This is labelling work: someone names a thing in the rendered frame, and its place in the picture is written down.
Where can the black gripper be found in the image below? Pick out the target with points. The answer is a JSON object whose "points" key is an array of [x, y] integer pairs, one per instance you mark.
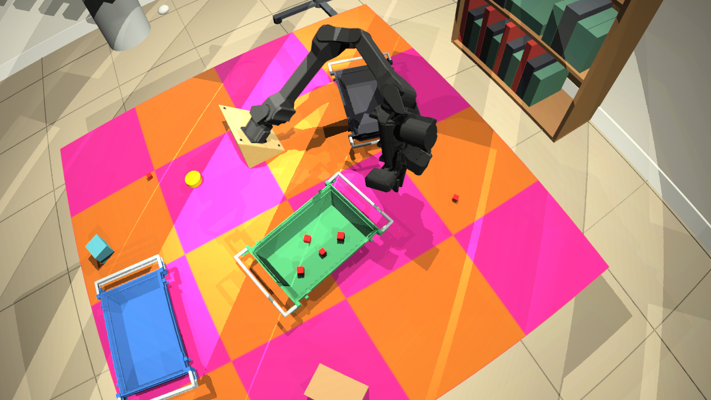
{"points": [[388, 177]]}

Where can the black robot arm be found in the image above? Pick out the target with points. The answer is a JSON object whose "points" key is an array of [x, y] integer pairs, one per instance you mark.
{"points": [[328, 43]]}

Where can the yellow short cylinder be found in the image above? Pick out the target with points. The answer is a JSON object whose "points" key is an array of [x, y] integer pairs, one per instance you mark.
{"points": [[193, 179]]}

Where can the small light blue block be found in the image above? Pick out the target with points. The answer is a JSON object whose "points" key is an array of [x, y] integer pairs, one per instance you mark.
{"points": [[100, 250]]}

